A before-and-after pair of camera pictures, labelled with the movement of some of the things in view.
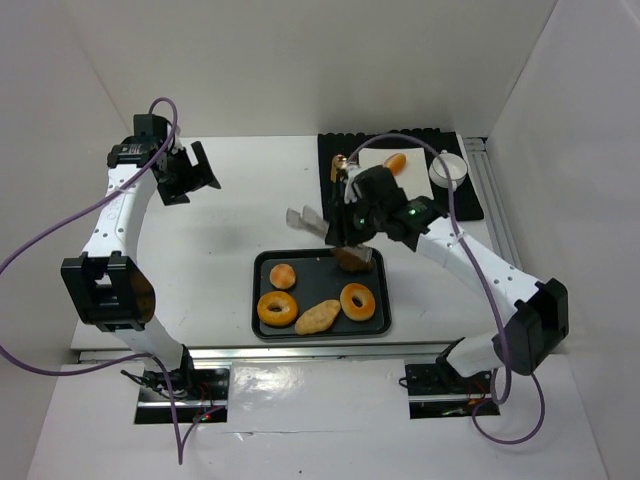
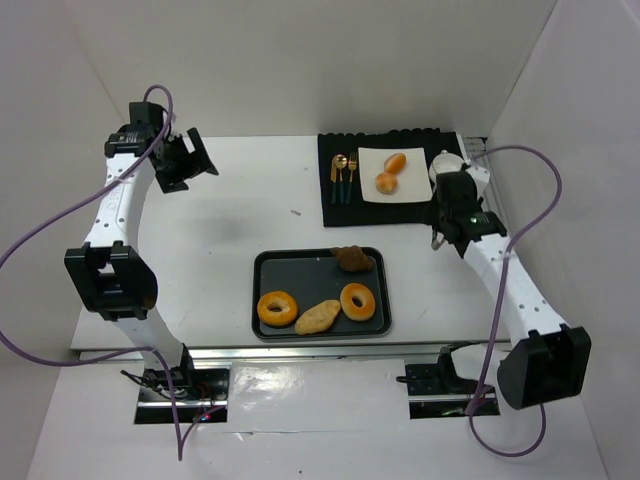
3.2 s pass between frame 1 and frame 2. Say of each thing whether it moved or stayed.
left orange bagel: stayed
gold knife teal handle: stayed
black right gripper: moved
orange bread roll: stayed
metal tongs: moved
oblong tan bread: stayed
